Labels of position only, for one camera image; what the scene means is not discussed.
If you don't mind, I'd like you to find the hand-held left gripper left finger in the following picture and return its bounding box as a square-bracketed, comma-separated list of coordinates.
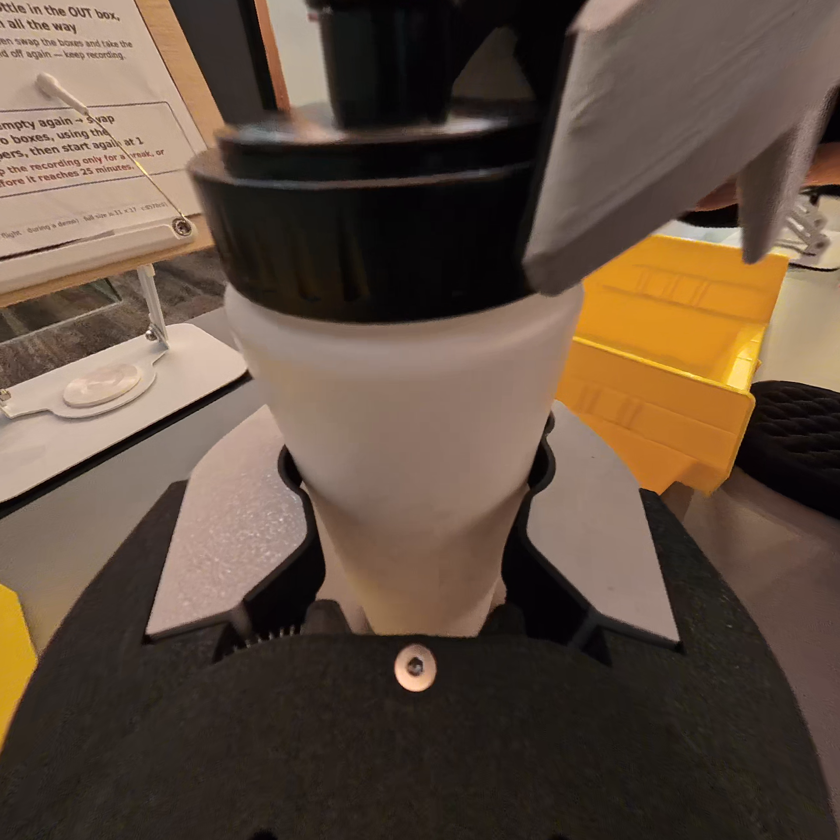
[144, 406, 327, 647]

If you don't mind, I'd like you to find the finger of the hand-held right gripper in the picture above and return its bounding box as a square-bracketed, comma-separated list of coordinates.
[736, 77, 840, 265]
[521, 0, 840, 296]

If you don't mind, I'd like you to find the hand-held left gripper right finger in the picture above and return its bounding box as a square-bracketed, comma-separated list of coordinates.
[502, 400, 680, 651]

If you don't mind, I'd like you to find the white plastic bottle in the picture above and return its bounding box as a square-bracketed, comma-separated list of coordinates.
[224, 282, 585, 637]

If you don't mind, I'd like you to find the black bottle lid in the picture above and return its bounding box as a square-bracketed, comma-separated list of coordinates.
[187, 0, 578, 324]

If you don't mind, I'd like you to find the person's right forearm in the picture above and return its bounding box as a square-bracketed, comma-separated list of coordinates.
[735, 379, 840, 521]

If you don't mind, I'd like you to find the person's right hand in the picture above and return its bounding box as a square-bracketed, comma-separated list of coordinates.
[686, 178, 746, 212]

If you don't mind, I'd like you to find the white chair base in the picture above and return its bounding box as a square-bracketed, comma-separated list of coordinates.
[781, 190, 840, 271]

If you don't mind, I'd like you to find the printed instruction sheet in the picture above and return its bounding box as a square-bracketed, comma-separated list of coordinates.
[0, 0, 210, 260]

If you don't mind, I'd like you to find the wooden display board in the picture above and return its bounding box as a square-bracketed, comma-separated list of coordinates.
[0, 0, 227, 309]

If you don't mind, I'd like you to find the white-tipped wire clip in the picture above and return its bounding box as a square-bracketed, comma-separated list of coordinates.
[36, 72, 193, 236]

